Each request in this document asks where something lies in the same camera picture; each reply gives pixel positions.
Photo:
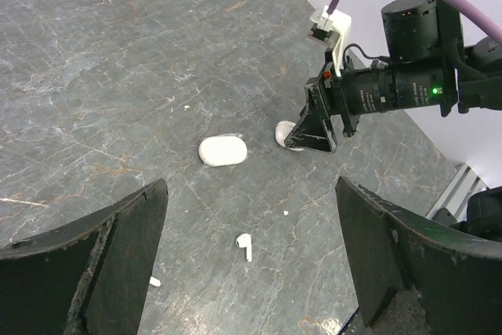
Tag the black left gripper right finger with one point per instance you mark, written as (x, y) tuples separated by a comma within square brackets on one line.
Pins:
[(414, 275)]

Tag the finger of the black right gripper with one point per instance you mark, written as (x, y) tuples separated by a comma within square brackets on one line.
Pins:
[(314, 130)]

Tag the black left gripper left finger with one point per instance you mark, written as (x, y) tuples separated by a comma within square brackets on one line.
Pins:
[(90, 276)]

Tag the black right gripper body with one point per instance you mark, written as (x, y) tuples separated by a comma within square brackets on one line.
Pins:
[(334, 95)]

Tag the white square charging case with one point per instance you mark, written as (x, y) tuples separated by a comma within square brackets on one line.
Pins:
[(282, 130)]

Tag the white bean earbud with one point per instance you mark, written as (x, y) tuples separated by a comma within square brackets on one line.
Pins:
[(154, 282)]

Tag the white oval charging case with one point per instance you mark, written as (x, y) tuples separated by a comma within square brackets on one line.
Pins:
[(223, 150)]

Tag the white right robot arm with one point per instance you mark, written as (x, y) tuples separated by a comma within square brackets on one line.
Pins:
[(428, 65)]

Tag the white stemmed earbud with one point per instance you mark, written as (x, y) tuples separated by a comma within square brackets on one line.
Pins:
[(244, 241)]

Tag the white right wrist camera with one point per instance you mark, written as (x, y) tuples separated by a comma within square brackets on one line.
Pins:
[(334, 30)]

